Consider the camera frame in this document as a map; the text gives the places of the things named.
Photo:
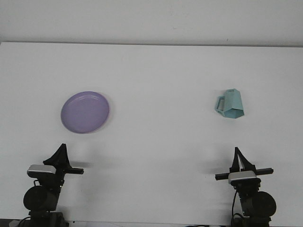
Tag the purple round plate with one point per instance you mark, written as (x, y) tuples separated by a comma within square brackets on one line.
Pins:
[(85, 113)]

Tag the pale blue hexagonal cup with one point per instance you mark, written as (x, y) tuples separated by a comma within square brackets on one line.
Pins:
[(233, 104)]

